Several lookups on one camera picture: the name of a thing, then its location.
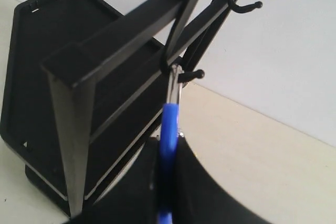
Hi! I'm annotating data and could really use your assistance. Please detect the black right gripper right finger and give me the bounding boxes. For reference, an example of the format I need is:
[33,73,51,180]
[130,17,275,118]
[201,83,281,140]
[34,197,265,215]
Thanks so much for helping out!
[172,138,268,223]

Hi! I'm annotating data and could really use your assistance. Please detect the black metal two-tier rack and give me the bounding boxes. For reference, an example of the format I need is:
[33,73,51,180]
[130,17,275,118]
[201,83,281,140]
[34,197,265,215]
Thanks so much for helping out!
[1,0,263,223]

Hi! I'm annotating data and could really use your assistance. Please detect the blue carabiner with metal loop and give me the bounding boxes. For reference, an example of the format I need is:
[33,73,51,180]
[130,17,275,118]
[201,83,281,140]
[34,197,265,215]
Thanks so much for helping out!
[157,65,183,223]

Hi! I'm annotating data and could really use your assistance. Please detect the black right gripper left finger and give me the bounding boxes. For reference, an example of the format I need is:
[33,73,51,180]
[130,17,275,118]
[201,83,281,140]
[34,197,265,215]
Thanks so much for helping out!
[70,137,159,224]

